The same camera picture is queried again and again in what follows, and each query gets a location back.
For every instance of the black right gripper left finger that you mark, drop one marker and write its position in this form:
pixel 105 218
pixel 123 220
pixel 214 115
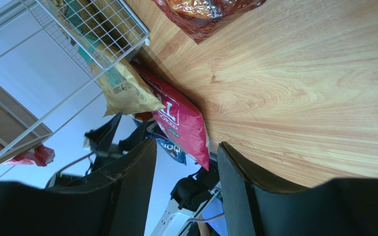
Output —
pixel 112 201

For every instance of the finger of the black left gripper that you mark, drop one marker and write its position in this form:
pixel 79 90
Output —
pixel 101 141
pixel 136 137

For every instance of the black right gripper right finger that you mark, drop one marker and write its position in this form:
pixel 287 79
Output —
pixel 258 202

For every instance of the pink real chips bag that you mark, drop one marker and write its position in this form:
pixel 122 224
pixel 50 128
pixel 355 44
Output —
pixel 180 120
pixel 40 156

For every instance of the tan kettle chips bag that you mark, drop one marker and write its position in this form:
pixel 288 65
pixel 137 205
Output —
pixel 102 32

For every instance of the red Doritos bag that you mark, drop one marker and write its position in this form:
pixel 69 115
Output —
pixel 201 19

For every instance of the blue Doritos bag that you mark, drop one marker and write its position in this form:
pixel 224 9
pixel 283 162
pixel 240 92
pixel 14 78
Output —
pixel 154 131

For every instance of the white wire wooden shelf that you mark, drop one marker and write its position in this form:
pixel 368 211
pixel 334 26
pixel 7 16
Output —
pixel 44 95

